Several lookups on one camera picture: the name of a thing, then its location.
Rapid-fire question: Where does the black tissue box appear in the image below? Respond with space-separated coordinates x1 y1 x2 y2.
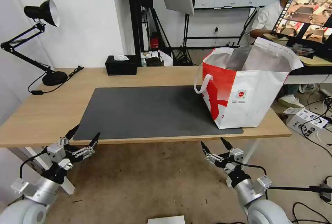
105 55 137 76

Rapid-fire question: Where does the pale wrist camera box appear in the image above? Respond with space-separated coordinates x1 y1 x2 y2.
229 148 244 163
46 143 65 161

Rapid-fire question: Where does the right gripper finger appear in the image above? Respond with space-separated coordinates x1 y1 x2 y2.
201 141 224 166
220 137 234 155

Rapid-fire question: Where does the black stand bar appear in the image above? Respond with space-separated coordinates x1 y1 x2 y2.
268 182 332 203

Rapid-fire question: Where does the black lamp cable with switch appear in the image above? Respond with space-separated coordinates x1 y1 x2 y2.
28 65 84 96

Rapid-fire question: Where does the person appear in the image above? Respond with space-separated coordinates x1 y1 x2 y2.
249 0 316 108

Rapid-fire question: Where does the white robot front shell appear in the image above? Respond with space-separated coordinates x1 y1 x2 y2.
147 215 185 224

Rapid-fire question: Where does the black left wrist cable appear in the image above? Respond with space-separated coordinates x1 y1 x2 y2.
18 149 50 180

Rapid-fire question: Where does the dark grey desk mat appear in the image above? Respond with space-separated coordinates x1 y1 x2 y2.
72 86 244 141

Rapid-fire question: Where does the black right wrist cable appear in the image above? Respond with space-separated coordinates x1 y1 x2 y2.
240 163 268 178

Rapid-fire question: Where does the black light stand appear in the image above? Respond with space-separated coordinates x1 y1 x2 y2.
173 14 194 65

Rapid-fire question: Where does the computer monitor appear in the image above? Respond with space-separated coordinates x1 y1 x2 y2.
270 0 332 43

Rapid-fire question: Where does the white printed cardboard box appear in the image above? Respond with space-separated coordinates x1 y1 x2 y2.
286 107 329 139

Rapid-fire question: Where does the white side table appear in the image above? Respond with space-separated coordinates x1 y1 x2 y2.
283 55 332 86

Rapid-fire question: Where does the black floor cable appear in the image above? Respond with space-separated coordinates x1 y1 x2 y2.
290 202 332 224

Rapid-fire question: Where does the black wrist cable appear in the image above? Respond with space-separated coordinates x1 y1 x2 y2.
18 149 50 180
240 163 268 178

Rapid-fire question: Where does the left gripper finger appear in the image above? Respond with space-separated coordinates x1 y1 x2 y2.
72 132 101 161
59 124 80 146

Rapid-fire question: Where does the white and red takeout bag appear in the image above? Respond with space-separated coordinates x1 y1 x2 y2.
194 37 304 130

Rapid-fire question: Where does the pale wooden board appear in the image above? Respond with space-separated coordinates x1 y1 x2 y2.
298 55 332 66

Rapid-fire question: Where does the black desk lamp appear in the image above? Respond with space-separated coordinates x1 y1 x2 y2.
0 0 68 86

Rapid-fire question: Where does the black metal frame post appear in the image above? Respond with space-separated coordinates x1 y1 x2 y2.
128 0 146 66

